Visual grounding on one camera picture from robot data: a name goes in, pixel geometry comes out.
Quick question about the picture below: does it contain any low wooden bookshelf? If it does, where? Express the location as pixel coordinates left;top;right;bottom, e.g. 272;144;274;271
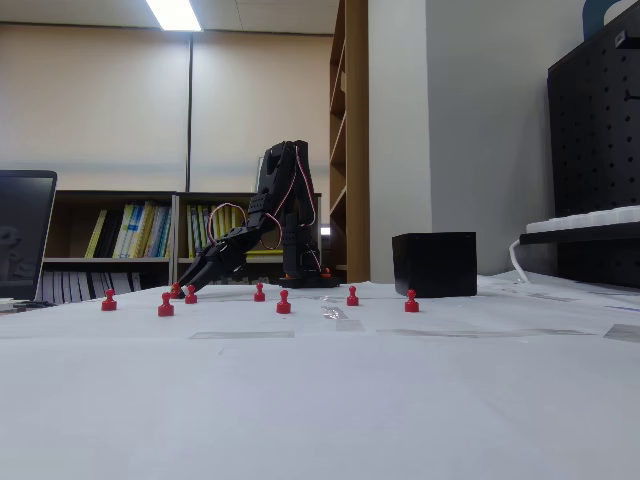
42;189;177;304
174;192;331;287

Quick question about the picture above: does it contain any white paper table cover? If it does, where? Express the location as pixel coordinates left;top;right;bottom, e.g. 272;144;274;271
0;272;640;480

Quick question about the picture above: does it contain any dark blue panel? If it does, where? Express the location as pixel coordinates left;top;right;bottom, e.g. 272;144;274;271
582;0;640;42

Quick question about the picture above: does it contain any black square bin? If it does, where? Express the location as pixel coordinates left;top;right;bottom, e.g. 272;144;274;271
391;231;479;300

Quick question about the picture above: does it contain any black perforated pegboard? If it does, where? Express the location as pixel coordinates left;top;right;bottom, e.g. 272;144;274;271
546;14;640;290

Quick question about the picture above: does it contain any tall wooden shelf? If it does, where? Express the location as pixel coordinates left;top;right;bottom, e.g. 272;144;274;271
328;0;371;285

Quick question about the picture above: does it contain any yellow white book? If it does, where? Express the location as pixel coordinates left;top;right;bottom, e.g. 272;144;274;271
113;203;137;260

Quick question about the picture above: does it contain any dark laptop screen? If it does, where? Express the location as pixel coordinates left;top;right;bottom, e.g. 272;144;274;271
0;169;59;304

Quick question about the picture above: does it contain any white power strip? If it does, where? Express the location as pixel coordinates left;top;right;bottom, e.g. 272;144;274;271
524;203;640;236

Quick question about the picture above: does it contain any black vertical wall conduit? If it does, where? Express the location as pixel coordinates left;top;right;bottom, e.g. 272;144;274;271
185;30;196;194

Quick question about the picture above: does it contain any yellow slim book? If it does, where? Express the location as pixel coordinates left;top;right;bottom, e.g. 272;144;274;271
84;209;109;260

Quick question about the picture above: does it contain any white power cable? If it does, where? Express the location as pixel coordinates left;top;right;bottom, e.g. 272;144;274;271
508;238;531;285

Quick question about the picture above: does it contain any black book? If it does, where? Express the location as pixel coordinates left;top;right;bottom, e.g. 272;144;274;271
97;209;125;260

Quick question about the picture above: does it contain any blue white book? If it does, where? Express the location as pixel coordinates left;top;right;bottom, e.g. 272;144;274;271
147;204;174;260

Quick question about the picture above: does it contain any ceiling light panel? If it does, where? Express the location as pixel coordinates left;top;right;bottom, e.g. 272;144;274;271
144;0;204;33

